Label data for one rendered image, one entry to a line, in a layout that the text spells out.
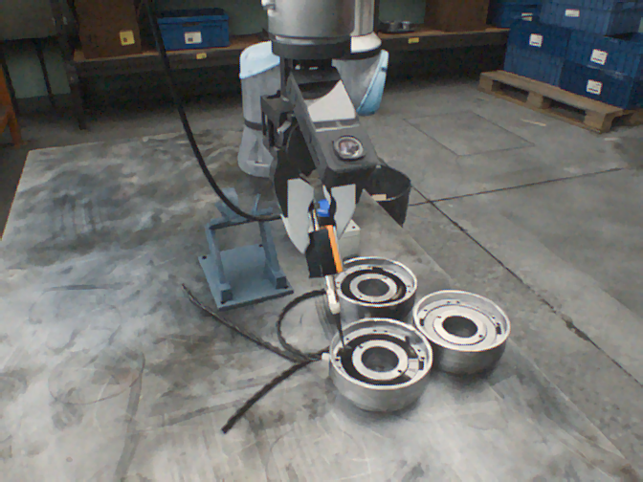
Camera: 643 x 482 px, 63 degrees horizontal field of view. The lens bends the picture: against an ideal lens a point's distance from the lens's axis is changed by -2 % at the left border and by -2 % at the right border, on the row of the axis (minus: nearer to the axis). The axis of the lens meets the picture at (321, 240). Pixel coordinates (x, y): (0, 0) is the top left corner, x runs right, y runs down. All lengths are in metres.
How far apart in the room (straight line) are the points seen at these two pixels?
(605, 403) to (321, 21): 1.56
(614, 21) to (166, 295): 3.89
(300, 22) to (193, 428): 0.38
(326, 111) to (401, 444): 0.31
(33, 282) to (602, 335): 1.77
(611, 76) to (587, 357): 2.60
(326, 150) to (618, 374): 1.63
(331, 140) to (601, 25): 3.89
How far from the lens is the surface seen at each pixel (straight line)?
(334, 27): 0.47
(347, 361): 0.56
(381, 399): 0.53
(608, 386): 1.89
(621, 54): 4.17
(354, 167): 0.42
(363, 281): 0.68
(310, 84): 0.47
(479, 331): 0.62
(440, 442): 0.54
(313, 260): 0.55
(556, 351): 1.95
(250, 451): 0.53
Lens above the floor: 1.22
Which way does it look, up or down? 31 degrees down
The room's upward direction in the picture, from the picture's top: straight up
